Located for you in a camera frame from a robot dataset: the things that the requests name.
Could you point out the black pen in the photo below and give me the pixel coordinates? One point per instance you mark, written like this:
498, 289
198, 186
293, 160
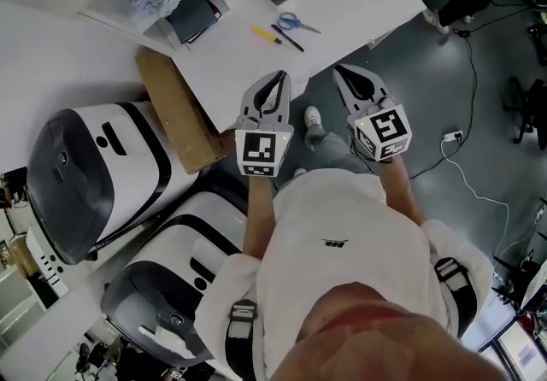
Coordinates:
288, 38

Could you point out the white and black robot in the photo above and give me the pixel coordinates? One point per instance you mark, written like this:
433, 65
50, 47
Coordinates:
179, 242
128, 165

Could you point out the person's right white shoe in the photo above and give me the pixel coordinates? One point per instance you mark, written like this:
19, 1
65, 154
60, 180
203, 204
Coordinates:
313, 118

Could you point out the maroon notebook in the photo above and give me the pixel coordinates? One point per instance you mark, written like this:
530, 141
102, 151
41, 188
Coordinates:
215, 12

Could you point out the person's white shoe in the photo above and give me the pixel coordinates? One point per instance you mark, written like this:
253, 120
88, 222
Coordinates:
299, 172
313, 118

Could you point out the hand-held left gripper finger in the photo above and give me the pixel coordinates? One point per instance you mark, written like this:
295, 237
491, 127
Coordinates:
284, 114
250, 101

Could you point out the brown cardboard box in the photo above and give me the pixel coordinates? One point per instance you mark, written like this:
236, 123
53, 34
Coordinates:
179, 114

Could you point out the blue handled scissors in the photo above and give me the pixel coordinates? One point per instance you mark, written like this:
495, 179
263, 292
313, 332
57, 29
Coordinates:
300, 25

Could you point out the white tissue paper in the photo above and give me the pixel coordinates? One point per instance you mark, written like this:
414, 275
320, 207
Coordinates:
168, 343

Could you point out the white power strip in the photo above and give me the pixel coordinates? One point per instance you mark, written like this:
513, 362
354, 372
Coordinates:
453, 136

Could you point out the person's chin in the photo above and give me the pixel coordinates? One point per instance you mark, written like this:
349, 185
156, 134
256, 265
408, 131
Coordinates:
384, 341

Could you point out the person's white shirt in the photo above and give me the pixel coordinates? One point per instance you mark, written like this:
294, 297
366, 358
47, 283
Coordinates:
342, 208

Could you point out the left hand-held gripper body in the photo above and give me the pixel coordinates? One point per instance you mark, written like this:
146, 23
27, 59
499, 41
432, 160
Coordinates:
258, 150

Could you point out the person's left forearm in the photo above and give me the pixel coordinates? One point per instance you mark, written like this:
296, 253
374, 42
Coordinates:
258, 217

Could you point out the person's left white shoe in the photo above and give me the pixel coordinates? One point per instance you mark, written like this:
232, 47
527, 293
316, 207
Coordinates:
299, 172

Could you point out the yellow utility knife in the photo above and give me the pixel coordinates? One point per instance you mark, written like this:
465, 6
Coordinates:
262, 32

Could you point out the person's right forearm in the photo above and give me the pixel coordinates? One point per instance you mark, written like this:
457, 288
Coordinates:
399, 191

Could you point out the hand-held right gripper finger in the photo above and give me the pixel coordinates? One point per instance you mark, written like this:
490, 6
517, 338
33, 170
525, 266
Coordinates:
348, 101
378, 86

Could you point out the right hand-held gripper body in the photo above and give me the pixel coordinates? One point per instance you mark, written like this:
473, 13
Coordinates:
384, 131

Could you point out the dark green notebook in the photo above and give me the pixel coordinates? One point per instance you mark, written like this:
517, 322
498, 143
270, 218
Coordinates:
192, 16

